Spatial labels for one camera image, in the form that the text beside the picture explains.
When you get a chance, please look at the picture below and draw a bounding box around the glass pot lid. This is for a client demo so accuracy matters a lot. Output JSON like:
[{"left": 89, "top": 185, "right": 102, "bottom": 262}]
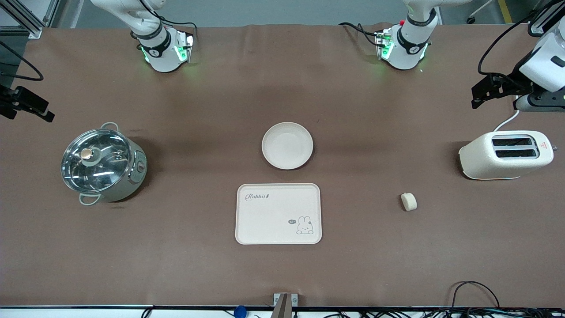
[{"left": 61, "top": 129, "right": 133, "bottom": 195}]

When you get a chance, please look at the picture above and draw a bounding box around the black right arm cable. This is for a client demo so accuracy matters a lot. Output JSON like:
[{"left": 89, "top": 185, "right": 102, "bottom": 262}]
[{"left": 0, "top": 41, "right": 45, "bottom": 83}]

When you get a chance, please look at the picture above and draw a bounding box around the round cream plate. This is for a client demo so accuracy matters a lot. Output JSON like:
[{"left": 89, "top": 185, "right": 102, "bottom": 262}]
[{"left": 262, "top": 122, "right": 314, "bottom": 170}]

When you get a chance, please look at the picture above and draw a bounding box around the pale green electric pot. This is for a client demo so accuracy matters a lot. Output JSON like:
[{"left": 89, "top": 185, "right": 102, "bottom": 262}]
[{"left": 61, "top": 122, "right": 148, "bottom": 206}]

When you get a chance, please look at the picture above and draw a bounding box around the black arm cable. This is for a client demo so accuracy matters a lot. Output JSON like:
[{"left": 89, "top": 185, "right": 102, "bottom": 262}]
[
  {"left": 0, "top": 41, "right": 45, "bottom": 83},
  {"left": 478, "top": 0, "right": 561, "bottom": 76}
]

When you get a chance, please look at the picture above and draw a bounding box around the white toaster power cable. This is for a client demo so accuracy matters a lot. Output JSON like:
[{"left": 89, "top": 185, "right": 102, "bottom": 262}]
[{"left": 493, "top": 109, "right": 521, "bottom": 133}]

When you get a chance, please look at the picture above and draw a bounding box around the cream rabbit print tray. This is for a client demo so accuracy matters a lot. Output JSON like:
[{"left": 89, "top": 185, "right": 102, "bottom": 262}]
[{"left": 235, "top": 183, "right": 322, "bottom": 245}]

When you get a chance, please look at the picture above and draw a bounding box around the aluminium frame profile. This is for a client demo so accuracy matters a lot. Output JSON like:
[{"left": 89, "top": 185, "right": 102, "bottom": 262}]
[
  {"left": 0, "top": 0, "right": 62, "bottom": 40},
  {"left": 527, "top": 9, "right": 557, "bottom": 37}
]

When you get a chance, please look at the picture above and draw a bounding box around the brown table cover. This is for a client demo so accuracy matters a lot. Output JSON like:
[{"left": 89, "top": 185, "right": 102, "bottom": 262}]
[{"left": 0, "top": 23, "right": 565, "bottom": 308}]

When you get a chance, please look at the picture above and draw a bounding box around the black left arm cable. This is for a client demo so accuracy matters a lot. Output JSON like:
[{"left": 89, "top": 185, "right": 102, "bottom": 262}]
[{"left": 478, "top": 0, "right": 561, "bottom": 76}]

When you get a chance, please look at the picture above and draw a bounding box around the white wheeled stand leg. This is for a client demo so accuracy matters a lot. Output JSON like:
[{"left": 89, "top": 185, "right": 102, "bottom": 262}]
[{"left": 467, "top": 0, "right": 496, "bottom": 24}]

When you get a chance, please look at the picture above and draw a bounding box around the black cable bundle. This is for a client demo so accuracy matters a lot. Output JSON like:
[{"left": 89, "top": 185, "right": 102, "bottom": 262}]
[{"left": 449, "top": 280, "right": 565, "bottom": 318}]

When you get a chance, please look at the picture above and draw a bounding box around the cream two-slot toaster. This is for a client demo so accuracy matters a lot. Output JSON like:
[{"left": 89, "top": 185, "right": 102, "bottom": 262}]
[{"left": 458, "top": 130, "right": 554, "bottom": 180}]

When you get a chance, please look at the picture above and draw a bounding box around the black right base cable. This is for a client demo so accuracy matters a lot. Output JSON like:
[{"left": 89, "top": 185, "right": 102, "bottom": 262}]
[{"left": 158, "top": 17, "right": 198, "bottom": 36}]

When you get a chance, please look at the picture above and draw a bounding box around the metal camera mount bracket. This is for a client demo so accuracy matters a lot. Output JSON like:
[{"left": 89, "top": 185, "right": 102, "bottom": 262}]
[{"left": 272, "top": 292, "right": 299, "bottom": 318}]

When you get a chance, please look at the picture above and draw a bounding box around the black base cable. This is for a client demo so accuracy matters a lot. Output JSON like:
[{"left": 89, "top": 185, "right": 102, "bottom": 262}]
[
  {"left": 339, "top": 22, "right": 382, "bottom": 48},
  {"left": 158, "top": 17, "right": 198, "bottom": 36}
]

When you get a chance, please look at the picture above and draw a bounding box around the black left base cable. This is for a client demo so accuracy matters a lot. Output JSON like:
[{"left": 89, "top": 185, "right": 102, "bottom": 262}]
[{"left": 339, "top": 22, "right": 382, "bottom": 48}]

